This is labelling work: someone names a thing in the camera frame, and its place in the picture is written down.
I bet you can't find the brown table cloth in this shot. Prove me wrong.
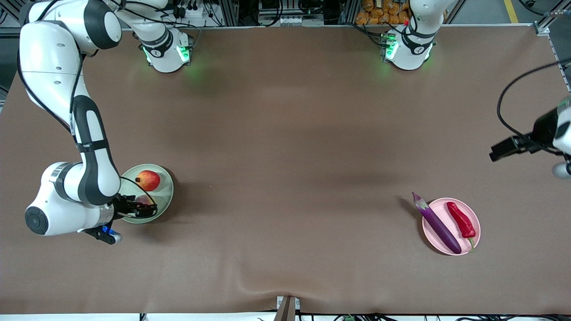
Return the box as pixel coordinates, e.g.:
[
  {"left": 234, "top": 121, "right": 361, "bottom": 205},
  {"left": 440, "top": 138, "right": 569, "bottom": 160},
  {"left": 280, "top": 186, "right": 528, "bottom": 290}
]
[{"left": 0, "top": 25, "right": 571, "bottom": 315}]

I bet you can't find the metal table edge bracket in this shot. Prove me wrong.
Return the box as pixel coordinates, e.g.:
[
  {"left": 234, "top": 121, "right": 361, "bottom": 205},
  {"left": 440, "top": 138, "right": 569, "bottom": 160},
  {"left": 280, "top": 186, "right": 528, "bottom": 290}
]
[{"left": 276, "top": 296, "right": 301, "bottom": 321}]

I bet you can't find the white connector strip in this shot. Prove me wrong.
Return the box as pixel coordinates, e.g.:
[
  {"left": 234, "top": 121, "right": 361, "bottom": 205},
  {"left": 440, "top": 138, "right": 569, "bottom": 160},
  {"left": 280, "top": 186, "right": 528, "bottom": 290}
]
[{"left": 277, "top": 16, "right": 314, "bottom": 26}]

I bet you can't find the pink plate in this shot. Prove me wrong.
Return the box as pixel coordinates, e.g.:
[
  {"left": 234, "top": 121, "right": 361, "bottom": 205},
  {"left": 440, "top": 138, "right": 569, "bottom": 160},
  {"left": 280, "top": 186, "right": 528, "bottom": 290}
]
[{"left": 422, "top": 198, "right": 481, "bottom": 256}]

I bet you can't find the white power strip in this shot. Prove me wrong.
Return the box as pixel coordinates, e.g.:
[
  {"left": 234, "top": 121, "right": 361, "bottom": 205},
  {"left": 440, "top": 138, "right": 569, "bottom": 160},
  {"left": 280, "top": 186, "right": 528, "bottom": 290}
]
[{"left": 172, "top": 0, "right": 203, "bottom": 18}]

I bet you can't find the purple eggplant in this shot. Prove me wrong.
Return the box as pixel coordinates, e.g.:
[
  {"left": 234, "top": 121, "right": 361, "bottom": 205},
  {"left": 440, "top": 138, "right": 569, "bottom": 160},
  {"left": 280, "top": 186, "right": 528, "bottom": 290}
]
[{"left": 412, "top": 192, "right": 463, "bottom": 255}]

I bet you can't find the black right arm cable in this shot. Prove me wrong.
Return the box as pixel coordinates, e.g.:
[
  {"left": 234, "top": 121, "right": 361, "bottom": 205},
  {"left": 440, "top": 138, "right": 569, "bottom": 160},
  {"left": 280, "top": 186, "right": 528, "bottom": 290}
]
[{"left": 17, "top": 42, "right": 158, "bottom": 211}]

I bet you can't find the red chili pepper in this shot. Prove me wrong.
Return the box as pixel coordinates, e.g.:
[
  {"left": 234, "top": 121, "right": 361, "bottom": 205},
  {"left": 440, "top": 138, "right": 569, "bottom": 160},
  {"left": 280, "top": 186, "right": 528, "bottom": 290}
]
[{"left": 447, "top": 202, "right": 477, "bottom": 253}]

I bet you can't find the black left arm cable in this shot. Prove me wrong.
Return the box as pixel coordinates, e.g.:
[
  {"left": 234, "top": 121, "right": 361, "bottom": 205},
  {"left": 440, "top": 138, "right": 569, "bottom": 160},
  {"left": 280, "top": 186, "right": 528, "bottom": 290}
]
[{"left": 497, "top": 59, "right": 571, "bottom": 154}]

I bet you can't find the light green plate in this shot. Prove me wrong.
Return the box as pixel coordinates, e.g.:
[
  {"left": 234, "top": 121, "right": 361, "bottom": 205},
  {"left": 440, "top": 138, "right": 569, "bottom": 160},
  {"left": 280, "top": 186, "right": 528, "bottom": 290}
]
[{"left": 117, "top": 164, "right": 174, "bottom": 224}]

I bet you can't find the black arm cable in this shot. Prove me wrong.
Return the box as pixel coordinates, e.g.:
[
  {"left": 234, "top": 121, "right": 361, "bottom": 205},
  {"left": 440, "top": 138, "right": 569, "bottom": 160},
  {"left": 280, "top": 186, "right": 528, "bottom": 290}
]
[
  {"left": 17, "top": 42, "right": 158, "bottom": 211},
  {"left": 497, "top": 59, "right": 571, "bottom": 154}
]

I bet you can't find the aluminium frame post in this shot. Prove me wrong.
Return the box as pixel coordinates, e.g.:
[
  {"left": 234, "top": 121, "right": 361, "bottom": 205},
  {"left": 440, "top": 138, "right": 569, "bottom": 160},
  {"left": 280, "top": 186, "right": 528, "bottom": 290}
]
[{"left": 221, "top": 0, "right": 240, "bottom": 26}]

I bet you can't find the aluminium frame profile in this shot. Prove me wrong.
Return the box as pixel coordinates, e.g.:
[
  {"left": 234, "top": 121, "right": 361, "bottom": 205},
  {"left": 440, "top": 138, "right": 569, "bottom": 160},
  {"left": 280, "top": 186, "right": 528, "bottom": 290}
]
[{"left": 534, "top": 8, "right": 571, "bottom": 37}]

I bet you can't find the red apple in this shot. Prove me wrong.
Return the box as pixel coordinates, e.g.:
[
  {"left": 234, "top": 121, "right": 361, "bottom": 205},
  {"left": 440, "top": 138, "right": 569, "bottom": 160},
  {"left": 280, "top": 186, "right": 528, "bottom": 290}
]
[{"left": 135, "top": 170, "right": 161, "bottom": 192}]

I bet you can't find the bag of orange snacks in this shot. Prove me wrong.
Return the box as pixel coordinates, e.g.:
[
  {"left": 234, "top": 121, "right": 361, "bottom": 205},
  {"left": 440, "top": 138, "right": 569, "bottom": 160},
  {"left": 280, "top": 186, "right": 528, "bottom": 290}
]
[{"left": 356, "top": 0, "right": 411, "bottom": 25}]

